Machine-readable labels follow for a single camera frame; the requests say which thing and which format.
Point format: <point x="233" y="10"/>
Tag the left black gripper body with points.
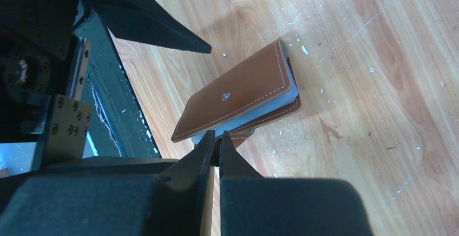
<point x="43" y="66"/>

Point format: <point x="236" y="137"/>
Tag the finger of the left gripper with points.
<point x="146" y="21"/>

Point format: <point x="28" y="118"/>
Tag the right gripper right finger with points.
<point x="251" y="204"/>

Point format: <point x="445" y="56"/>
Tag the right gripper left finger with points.
<point x="181" y="201"/>

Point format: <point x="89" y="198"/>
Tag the brown leather card holder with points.
<point x="256" y="92"/>

